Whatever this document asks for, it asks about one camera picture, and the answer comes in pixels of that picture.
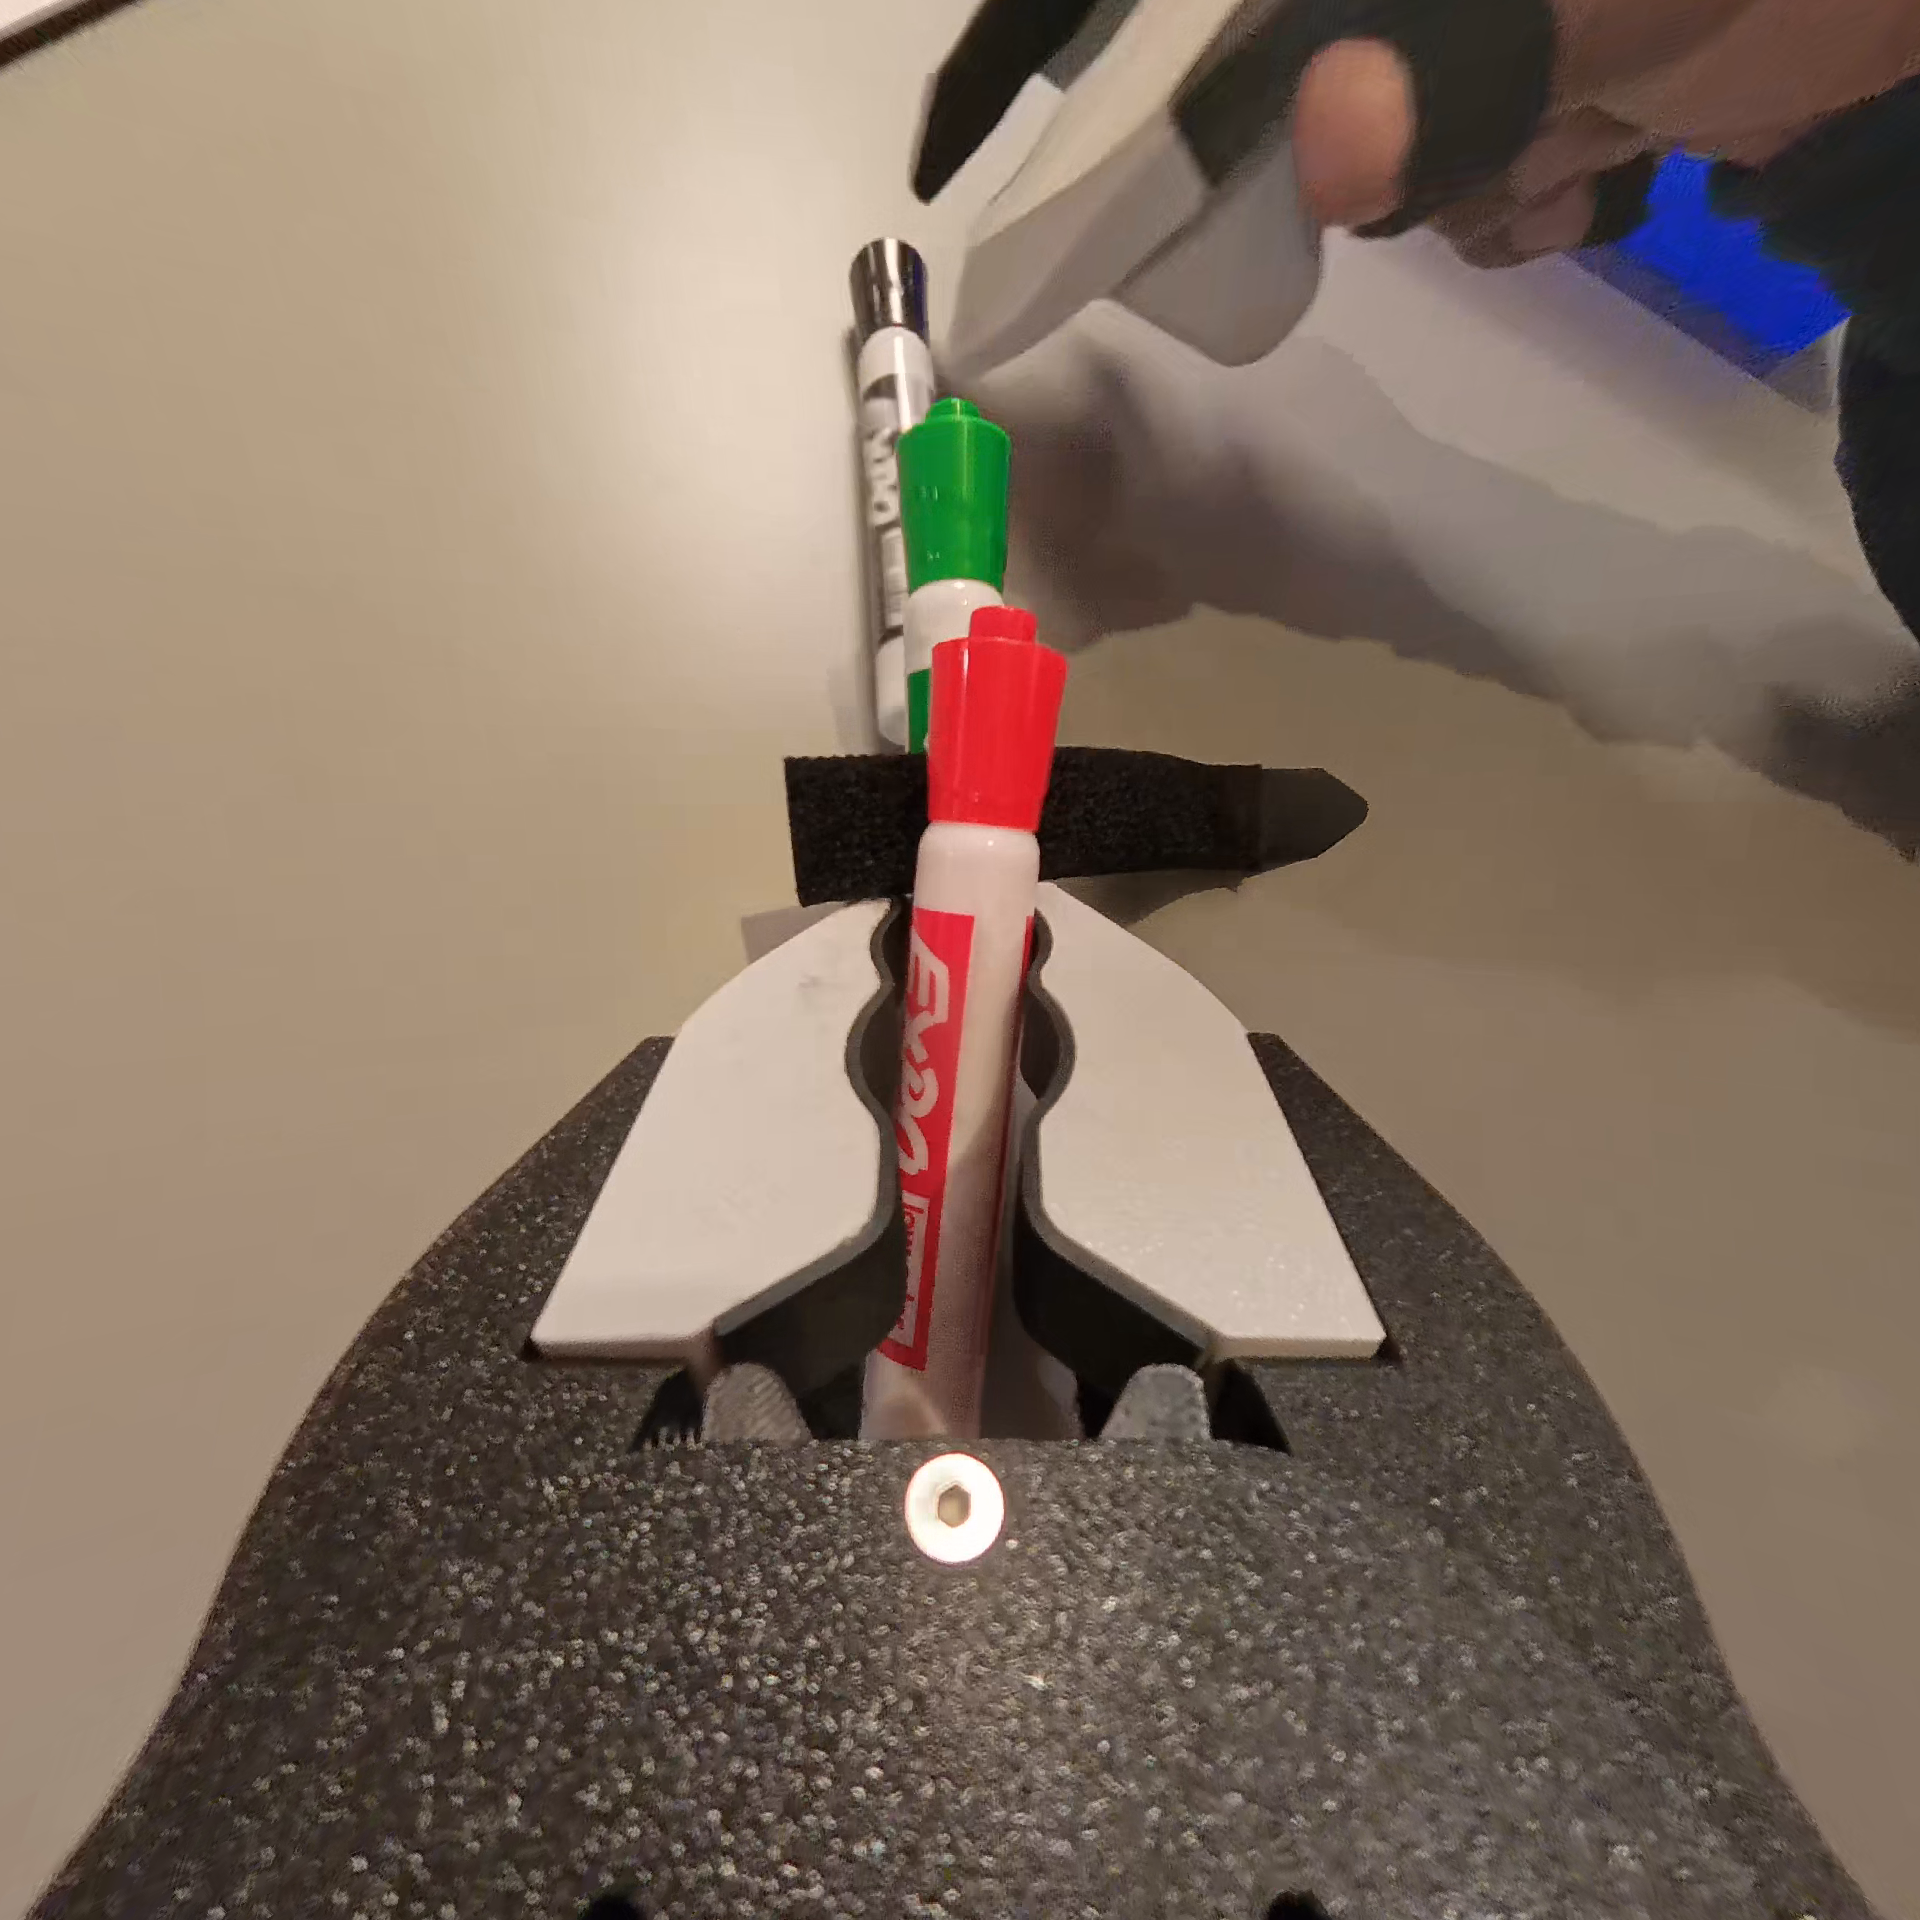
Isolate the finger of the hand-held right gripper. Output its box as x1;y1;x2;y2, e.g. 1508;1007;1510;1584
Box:
946;0;1337;378
910;0;1117;207

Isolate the red marker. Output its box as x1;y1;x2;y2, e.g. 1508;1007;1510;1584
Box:
865;611;1071;1443

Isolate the black marker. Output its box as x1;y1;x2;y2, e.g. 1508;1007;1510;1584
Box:
851;240;941;753

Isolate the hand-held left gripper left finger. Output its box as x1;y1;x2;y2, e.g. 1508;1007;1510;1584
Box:
533;901;911;1375

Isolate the black velcro strap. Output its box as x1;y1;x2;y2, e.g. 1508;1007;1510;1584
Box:
786;753;1370;903

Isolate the green marker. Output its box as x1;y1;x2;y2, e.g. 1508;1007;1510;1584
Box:
901;399;1018;753

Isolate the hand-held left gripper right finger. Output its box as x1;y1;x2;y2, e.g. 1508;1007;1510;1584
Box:
1015;897;1388;1368

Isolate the person's right hand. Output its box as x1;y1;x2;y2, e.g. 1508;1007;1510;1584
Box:
1292;0;1920;266

